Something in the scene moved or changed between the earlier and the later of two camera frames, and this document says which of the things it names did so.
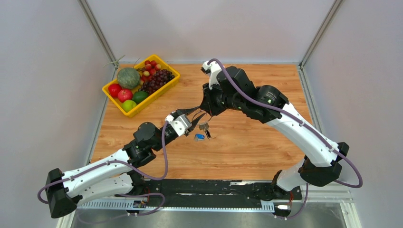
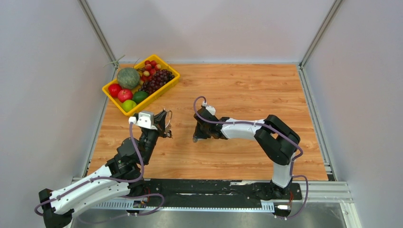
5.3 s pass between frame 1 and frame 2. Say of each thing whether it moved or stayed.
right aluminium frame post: stayed
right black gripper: moved
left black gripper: moved
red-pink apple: stayed
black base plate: stayed
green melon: stayed
